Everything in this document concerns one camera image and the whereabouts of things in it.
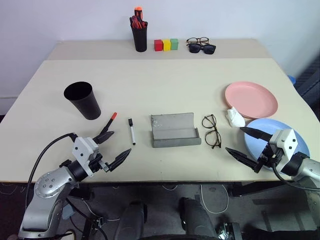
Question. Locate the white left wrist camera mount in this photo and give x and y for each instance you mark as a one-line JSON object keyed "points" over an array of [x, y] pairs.
{"points": [[82, 147]]}

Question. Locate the crumpled white tissue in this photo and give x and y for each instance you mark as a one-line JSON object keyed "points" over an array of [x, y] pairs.
{"points": [[235, 118]]}

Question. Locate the red block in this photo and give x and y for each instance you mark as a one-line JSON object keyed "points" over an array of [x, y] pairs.
{"points": [[158, 45]]}

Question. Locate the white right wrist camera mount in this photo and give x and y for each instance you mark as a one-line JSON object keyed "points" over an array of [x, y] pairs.
{"points": [[285, 140]]}

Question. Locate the black plastic cup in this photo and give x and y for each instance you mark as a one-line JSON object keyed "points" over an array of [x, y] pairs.
{"points": [[85, 105]]}

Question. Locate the dark rounded shape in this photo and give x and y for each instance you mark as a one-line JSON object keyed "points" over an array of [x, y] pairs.
{"points": [[197, 217], [131, 220]]}

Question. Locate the light blue plate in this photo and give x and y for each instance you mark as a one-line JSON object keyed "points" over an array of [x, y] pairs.
{"points": [[275, 125]]}

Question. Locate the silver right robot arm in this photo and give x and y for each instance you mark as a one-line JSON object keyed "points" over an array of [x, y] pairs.
{"points": [[307, 167]]}

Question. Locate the tortoise frame glasses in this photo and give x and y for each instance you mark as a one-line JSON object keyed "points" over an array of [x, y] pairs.
{"points": [[199, 39]]}

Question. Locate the brown thin-frame glasses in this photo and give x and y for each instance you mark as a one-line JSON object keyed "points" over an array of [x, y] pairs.
{"points": [[214, 129]]}

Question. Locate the grey glasses case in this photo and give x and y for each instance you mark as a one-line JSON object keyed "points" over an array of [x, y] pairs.
{"points": [[172, 130]]}

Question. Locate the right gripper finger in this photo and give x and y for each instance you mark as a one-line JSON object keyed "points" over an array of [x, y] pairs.
{"points": [[240, 156], [255, 133]]}

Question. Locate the white marker with black cap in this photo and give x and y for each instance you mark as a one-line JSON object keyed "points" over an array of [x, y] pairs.
{"points": [[132, 132]]}

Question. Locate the small grey blue box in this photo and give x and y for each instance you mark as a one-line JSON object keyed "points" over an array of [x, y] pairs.
{"points": [[68, 212]]}

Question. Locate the black pen holder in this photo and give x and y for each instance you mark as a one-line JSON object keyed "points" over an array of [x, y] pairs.
{"points": [[140, 40]]}

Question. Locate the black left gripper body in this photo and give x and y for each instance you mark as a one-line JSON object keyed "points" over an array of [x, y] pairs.
{"points": [[96, 163]]}

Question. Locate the black marker with red cap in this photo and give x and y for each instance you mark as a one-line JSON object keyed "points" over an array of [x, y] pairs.
{"points": [[113, 116]]}

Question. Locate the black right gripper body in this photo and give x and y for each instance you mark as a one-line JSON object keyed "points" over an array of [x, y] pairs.
{"points": [[268, 156]]}

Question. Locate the yellow block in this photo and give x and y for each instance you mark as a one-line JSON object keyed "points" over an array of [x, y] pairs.
{"points": [[166, 45]]}

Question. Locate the black sunglasses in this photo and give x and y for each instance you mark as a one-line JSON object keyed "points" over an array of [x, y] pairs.
{"points": [[193, 48]]}

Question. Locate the pink plate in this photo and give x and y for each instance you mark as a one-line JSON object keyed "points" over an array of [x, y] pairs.
{"points": [[250, 98]]}

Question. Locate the green block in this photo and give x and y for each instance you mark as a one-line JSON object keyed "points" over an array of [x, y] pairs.
{"points": [[174, 44]]}

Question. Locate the black metal foot bracket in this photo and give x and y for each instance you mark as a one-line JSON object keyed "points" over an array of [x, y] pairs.
{"points": [[227, 231], [93, 228]]}

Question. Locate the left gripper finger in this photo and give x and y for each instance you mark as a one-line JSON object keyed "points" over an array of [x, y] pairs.
{"points": [[105, 136], [120, 158]]}

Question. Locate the red black screwdriver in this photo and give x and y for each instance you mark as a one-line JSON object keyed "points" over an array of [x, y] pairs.
{"points": [[143, 24], [133, 22]]}

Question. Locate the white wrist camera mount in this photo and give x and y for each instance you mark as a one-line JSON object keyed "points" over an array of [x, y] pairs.
{"points": [[82, 147], [285, 140]]}

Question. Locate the dark ribbed furniture piece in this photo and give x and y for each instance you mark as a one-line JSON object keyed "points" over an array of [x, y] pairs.
{"points": [[311, 85]]}

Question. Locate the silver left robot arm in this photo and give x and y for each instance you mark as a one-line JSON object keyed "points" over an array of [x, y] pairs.
{"points": [[47, 186]]}

